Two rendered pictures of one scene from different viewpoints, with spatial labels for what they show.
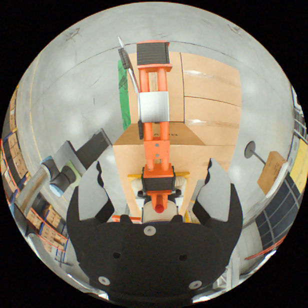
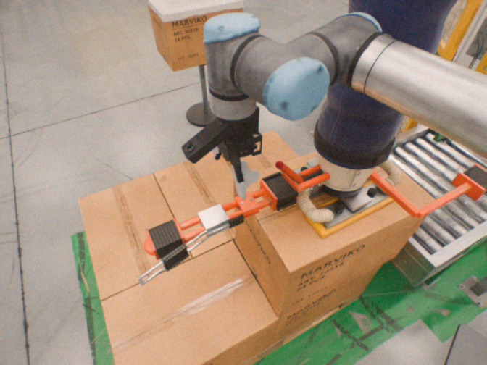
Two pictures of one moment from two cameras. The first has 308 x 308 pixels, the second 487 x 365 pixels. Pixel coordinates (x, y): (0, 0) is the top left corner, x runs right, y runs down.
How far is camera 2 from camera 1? 0.66 m
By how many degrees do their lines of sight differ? 38
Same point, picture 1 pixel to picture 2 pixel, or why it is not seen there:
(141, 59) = (174, 237)
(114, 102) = not seen: outside the picture
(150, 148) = (247, 206)
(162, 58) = (169, 225)
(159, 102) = (208, 214)
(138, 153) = (282, 237)
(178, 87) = (180, 271)
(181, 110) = (217, 250)
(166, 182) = (275, 182)
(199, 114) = not seen: hidden behind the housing
